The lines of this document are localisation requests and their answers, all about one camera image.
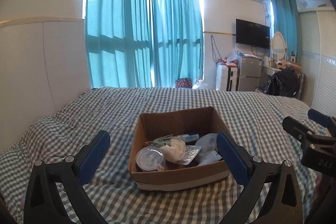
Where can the left teal curtain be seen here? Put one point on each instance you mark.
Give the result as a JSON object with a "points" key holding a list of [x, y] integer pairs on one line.
{"points": [[118, 43]]}

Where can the green folding hanger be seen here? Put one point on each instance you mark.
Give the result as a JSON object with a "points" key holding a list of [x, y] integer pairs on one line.
{"points": [[162, 141]]}

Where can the open cardboard box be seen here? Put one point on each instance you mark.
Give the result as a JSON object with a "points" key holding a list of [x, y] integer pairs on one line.
{"points": [[175, 177]]}

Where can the black jacket on chair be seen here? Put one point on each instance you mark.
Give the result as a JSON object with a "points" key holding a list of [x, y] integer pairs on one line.
{"points": [[284, 83]]}

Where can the silver mini fridge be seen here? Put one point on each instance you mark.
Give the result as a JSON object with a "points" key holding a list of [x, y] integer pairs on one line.
{"points": [[249, 70]]}

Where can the clear plastic bag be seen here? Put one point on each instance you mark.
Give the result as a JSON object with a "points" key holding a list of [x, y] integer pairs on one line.
{"points": [[233, 56]]}

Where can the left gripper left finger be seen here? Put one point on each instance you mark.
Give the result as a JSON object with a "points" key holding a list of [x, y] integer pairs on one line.
{"points": [[43, 203]]}

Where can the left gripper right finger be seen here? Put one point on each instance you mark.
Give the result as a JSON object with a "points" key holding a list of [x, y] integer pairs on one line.
{"points": [[282, 203]]}

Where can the white oval mirror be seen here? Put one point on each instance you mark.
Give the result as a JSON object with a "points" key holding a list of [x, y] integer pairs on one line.
{"points": [[278, 47]]}

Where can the dark patterned bag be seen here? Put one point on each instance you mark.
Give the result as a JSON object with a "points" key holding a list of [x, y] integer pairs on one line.
{"points": [[184, 83]]}

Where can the white suitcase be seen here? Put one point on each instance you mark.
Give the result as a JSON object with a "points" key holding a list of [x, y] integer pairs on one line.
{"points": [[226, 78]]}

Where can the right teal curtain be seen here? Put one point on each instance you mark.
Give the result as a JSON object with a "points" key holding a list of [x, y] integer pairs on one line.
{"points": [[178, 46]]}

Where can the silver blister pack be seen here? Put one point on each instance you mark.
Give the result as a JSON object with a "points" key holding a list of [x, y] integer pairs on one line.
{"points": [[190, 154]]}

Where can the white louvered wardrobe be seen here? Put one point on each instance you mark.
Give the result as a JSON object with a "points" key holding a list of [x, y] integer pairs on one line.
{"points": [[318, 58]]}

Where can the blue tissue pack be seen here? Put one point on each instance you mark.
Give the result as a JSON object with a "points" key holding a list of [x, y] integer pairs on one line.
{"points": [[188, 138]]}

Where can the checkered bed duvet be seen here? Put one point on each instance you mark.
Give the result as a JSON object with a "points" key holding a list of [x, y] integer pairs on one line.
{"points": [[254, 120]]}

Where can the black wall television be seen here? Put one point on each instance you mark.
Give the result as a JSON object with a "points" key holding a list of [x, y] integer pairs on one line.
{"points": [[252, 34]]}

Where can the side teal curtain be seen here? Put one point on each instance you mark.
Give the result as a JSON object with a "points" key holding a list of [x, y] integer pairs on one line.
{"points": [[286, 21]]}

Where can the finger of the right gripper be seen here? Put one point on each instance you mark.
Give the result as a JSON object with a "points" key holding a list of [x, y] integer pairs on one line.
{"points": [[299, 131], [319, 118]]}

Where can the clear plastic round container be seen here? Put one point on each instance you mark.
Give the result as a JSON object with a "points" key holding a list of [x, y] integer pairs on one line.
{"points": [[150, 159]]}

